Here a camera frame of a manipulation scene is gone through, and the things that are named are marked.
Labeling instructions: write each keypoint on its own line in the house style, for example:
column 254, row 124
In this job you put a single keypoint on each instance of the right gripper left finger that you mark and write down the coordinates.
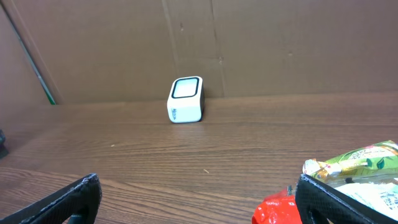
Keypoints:
column 76, row 203

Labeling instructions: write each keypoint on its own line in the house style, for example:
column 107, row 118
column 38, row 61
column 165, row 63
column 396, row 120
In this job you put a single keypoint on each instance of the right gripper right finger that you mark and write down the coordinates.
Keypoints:
column 318, row 203

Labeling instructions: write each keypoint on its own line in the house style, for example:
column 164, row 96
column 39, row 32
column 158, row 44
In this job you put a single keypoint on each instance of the orange spaghetti packet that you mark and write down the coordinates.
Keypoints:
column 278, row 208

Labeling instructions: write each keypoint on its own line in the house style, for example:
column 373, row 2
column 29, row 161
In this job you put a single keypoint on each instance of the green juice carton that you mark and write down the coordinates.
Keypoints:
column 374, row 160

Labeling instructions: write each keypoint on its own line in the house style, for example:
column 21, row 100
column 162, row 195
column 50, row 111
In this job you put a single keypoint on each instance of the white cream tube gold cap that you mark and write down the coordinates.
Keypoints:
column 378, row 193

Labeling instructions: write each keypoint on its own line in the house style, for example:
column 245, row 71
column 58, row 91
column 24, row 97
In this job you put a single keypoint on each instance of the white barcode scanner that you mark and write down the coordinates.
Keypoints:
column 185, row 103

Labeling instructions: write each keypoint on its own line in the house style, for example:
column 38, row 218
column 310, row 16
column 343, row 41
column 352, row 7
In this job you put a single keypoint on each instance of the grey plastic basket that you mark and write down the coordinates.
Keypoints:
column 3, row 150

